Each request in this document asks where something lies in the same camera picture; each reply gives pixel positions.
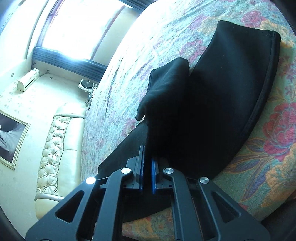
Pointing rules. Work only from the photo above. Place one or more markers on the black pants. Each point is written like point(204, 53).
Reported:
point(197, 120)

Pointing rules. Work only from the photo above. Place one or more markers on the white wall air conditioner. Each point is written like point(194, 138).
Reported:
point(28, 79)

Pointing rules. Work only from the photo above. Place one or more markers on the white fan heater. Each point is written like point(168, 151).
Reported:
point(87, 86)

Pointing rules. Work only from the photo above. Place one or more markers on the cream tufted leather headboard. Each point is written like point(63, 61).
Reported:
point(60, 166)

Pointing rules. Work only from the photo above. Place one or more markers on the framed wedding photo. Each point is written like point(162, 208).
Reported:
point(13, 132)

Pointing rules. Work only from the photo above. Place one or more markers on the window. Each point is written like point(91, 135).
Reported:
point(76, 27)

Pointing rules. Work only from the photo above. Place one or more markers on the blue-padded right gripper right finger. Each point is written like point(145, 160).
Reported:
point(203, 211)

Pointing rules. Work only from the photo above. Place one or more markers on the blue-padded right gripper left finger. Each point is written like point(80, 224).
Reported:
point(93, 210)

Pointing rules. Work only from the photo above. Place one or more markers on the floral bedspread bed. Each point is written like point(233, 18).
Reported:
point(261, 176)

